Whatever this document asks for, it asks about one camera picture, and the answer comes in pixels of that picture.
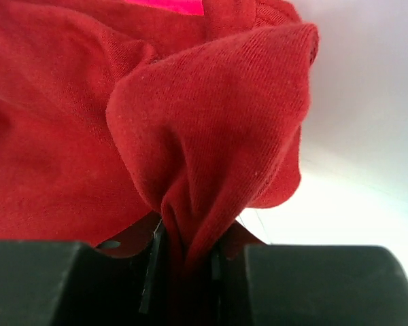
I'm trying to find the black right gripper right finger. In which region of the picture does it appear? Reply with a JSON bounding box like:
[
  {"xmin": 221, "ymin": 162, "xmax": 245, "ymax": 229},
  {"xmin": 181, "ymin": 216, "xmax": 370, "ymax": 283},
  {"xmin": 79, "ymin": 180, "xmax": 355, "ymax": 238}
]
[{"xmin": 211, "ymin": 223, "xmax": 408, "ymax": 325}]

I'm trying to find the dark red t shirt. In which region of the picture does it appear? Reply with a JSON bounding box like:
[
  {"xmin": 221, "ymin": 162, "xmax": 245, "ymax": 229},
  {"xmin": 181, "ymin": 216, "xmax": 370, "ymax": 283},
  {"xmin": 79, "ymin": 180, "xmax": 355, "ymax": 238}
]
[{"xmin": 0, "ymin": 1, "xmax": 319, "ymax": 325}]

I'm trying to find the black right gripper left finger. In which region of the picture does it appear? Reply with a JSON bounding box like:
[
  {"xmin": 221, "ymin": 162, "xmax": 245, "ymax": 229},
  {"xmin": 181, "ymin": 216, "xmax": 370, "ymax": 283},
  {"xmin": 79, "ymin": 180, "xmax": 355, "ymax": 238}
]
[{"xmin": 0, "ymin": 213, "xmax": 165, "ymax": 325}]

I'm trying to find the pink folded t shirt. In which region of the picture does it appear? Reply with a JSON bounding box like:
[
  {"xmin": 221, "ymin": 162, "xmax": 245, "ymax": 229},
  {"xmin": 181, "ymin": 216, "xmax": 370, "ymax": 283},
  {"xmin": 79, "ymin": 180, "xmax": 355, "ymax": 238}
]
[{"xmin": 129, "ymin": 0, "xmax": 203, "ymax": 16}]

